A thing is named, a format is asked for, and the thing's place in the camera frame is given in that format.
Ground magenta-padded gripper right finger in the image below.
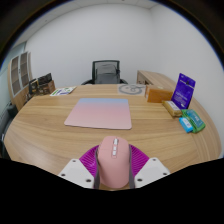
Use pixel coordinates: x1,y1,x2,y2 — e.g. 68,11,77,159
128,143,171,190

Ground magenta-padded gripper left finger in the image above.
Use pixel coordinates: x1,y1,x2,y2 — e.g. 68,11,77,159
57,144,101,190

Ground pink computer mouse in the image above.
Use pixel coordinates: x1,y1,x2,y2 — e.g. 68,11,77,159
96,135,132,189

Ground pink and blue mouse pad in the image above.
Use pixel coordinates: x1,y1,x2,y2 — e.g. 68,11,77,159
63,97,133,131

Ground small blue box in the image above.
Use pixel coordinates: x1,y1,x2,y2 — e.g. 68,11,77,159
178,116,194,134

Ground small yellow-brown box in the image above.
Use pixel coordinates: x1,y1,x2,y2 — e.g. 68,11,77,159
162,100,183,118

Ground green flat package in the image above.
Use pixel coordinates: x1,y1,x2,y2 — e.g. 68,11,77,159
181,108,207,134

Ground orange cardboard box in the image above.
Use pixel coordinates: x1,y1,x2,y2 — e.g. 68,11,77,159
144,84,174,104

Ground green and white leaflet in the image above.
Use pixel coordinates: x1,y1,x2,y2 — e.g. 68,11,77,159
49,86,77,97

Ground purple standing pouch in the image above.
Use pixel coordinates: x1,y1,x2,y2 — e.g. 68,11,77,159
171,72,197,110

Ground wooden side desk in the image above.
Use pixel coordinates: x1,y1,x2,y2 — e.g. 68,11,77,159
136,69,178,91

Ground dark boxes on cabinet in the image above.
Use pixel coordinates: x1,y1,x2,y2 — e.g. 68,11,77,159
28,73,57,98

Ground grey backpack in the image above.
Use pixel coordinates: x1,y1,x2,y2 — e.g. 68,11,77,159
95,63,121,85

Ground wooden shelf unit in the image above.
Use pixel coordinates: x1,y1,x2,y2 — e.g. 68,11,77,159
7,51,34,111

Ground clear sheet with grey ring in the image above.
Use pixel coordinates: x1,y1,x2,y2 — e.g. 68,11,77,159
117,83,148,97

